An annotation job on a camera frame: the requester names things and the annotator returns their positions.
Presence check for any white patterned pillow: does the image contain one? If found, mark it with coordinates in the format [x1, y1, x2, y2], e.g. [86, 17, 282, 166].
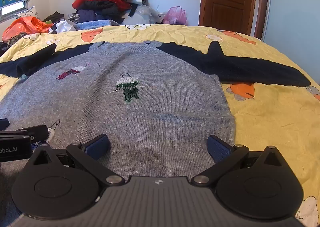
[15, 6, 40, 20]

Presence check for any brown wooden door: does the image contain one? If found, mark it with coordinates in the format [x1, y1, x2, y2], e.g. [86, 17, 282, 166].
[199, 0, 269, 40]
[202, 0, 258, 35]

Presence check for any white crumpled wrapper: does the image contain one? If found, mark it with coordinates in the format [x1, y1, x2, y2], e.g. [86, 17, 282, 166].
[49, 20, 75, 34]

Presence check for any yellow carrot print bedspread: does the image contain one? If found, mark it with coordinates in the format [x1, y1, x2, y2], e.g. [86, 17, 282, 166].
[0, 24, 320, 227]

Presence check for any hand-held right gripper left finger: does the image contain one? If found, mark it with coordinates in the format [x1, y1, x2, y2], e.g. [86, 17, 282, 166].
[32, 134, 125, 188]

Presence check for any dark olive cloth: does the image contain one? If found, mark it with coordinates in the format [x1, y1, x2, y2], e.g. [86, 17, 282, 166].
[43, 12, 65, 23]

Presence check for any orange plastic bag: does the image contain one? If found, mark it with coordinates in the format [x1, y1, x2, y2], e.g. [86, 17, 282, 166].
[2, 16, 54, 42]

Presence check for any clear plastic bag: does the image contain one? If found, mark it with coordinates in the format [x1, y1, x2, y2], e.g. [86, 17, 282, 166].
[124, 5, 160, 25]

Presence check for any leopard print cloth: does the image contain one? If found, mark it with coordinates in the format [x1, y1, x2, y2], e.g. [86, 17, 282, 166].
[5, 32, 28, 48]

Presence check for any light blue knitted cloth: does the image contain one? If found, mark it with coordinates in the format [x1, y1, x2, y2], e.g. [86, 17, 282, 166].
[74, 20, 120, 31]

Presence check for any grey sweater with navy sleeves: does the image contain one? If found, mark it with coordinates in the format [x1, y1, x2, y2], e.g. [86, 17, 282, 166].
[0, 40, 312, 220]

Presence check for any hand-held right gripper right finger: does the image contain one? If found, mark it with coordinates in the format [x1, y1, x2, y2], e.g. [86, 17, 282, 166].
[190, 135, 288, 188]

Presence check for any window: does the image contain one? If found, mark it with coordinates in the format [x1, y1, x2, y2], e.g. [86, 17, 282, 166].
[0, 0, 29, 21]

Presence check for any pink plastic bag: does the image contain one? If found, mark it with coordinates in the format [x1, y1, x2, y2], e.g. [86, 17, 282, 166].
[162, 6, 188, 26]

